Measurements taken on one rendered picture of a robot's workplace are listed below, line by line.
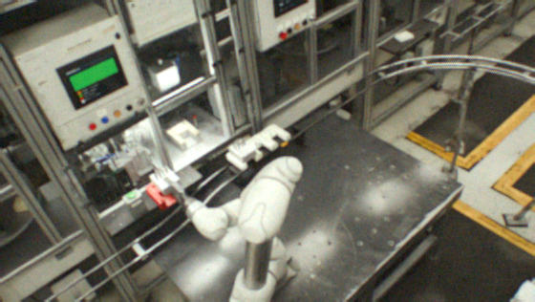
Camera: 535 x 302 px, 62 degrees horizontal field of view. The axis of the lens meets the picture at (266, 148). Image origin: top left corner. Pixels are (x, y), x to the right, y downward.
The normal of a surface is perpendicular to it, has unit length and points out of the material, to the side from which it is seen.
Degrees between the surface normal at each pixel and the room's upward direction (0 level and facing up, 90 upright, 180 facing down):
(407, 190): 0
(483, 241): 0
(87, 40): 90
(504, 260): 0
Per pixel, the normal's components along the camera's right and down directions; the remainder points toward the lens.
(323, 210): -0.10, -0.73
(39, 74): 0.66, 0.46
